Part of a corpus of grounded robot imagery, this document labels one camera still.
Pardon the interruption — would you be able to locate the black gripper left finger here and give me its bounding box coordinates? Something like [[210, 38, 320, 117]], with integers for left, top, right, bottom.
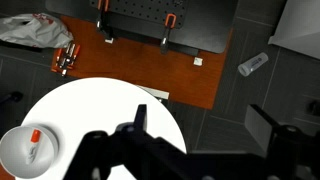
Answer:
[[133, 104, 147, 130]]

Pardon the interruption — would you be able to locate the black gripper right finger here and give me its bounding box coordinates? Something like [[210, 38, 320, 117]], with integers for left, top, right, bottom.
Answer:
[[244, 104, 280, 152]]

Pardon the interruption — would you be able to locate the orange capped white marker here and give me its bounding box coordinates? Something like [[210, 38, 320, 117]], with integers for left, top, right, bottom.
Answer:
[[26, 129, 41, 165]]

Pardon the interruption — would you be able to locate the grey bowl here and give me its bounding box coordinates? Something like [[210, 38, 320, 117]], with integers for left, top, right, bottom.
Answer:
[[0, 124, 59, 179]]

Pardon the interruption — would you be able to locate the white table base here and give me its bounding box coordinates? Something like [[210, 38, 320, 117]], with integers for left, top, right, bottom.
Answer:
[[139, 86, 170, 101]]

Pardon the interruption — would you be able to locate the orange carpet mat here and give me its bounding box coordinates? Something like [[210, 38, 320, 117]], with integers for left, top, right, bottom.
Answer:
[[61, 16, 227, 109]]

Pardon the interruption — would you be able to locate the small white tag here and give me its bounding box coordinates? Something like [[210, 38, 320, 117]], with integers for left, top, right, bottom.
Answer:
[[193, 57, 203, 66]]

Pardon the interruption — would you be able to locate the orange black clamp left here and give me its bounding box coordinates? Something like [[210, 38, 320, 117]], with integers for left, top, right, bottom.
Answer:
[[96, 0, 113, 44]]

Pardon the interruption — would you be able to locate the orange black clamp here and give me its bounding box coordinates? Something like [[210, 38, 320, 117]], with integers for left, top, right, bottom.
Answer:
[[160, 13, 176, 54], [96, 0, 113, 44]]

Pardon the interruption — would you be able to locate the orange black clamp right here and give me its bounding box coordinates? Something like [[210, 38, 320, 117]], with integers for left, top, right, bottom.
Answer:
[[160, 13, 176, 54]]

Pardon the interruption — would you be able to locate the white plastic bag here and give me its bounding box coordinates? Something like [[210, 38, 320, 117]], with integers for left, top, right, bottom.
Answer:
[[0, 13, 74, 48]]

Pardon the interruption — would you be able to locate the orange handled clamps pile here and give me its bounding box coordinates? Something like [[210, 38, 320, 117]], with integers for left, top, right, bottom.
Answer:
[[51, 42, 81, 77]]

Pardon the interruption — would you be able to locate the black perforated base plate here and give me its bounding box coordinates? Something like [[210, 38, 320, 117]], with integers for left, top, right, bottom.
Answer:
[[45, 0, 239, 55]]

